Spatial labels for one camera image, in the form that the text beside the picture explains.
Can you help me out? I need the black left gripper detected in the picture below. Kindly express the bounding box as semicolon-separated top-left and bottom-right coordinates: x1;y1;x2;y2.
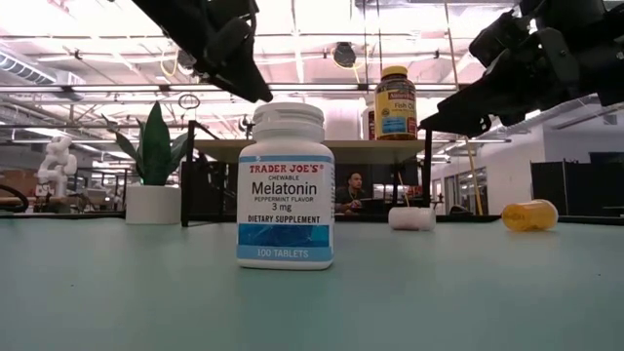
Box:
131;0;274;103

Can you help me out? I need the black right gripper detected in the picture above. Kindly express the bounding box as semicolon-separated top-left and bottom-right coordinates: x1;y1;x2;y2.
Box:
419;0;624;137

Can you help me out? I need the fish oil bottle yellow cap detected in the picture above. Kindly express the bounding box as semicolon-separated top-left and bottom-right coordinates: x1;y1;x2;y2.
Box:
373;65;419;141

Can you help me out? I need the white bottle dark red label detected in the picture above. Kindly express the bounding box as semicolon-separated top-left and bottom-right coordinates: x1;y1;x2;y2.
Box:
360;95;377;141

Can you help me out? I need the white Melatonin bottle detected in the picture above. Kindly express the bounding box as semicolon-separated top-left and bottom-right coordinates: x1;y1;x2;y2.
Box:
236;100;336;272

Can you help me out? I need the orange pill bottle white cap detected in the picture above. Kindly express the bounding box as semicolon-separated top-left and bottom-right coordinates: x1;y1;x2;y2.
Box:
500;198;560;233

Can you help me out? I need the small plain white bottle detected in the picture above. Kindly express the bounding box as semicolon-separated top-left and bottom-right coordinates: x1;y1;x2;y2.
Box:
387;206;438;232

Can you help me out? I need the green snake plant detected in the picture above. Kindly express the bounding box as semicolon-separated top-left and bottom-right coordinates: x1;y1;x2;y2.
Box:
100;100;191;187

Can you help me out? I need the black room divider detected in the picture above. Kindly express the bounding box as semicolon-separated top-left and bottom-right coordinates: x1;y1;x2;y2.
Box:
529;151;624;218

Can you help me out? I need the white round plant pot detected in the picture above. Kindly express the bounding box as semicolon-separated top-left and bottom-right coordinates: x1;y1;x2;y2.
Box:
125;183;182;226

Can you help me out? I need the person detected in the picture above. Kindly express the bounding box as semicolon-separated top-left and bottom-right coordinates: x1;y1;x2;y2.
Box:
334;171;371;215

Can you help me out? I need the yellow hanging cable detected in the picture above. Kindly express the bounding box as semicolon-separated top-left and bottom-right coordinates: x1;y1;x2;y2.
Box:
444;0;485;216

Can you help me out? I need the black ceiling cable reel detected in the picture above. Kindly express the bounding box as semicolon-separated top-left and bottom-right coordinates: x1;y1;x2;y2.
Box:
333;41;358;69

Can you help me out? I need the wooden shelf black metal frame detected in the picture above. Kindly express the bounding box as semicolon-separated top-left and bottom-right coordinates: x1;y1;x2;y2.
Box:
179;119;435;228

